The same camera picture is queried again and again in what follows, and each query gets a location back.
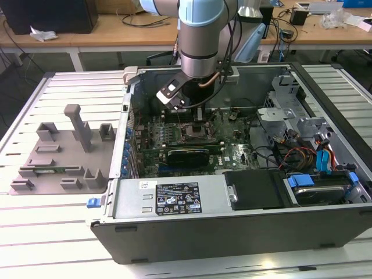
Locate black graphics card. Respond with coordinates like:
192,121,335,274
166,148,211,169

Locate black open PC case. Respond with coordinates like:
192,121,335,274
86,61,372,265

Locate blue flat disk wire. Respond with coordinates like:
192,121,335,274
315,139,335,176

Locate CPU socket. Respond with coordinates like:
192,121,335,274
180,120,213,144

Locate grey plastic case latch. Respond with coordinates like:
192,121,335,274
123,66,140,86

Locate silver metal drive cage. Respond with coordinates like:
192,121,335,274
257,74,335,146

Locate grey parts rack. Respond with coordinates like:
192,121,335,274
8,103,119,196

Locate large black computer tower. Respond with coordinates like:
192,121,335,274
0,0,99,35

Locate grey flat tray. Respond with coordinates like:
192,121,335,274
295,1,344,15

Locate thin blue cable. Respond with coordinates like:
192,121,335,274
278,24,285,62

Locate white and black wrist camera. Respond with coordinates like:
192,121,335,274
156,72,187,110

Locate hard disk in blue carrier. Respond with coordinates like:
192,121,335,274
286,171,362,208

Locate small black cube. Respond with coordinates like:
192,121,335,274
289,8,308,26

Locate crumpled white paper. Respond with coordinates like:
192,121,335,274
30,25,58,42

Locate wooden desk white frame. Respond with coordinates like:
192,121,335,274
0,0,372,72

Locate black plastic shroud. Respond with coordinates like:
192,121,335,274
224,170,287,210

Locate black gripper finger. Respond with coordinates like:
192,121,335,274
194,108,205,136

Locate blue box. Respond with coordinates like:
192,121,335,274
342,0,372,9

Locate silver CPU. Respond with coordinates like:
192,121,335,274
186,124,208,138

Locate red flat disk wire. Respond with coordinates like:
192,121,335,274
325,146,346,173

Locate brown cardboard box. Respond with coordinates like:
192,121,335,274
97,0,141,15

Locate black box on desk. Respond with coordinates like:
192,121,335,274
260,5,274,40

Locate silver power supply black label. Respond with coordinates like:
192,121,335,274
112,177,234,221

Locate yellow red power wire bundle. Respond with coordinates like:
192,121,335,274
277,146,318,173

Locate clear plastic bags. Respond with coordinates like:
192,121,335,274
321,8,349,30

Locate RAM slot white clips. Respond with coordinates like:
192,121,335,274
162,142,224,149
163,113,217,119
162,108,216,113

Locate green RAM stick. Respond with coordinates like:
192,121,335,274
31,166,68,175

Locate green motherboard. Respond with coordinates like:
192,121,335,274
130,108,262,178

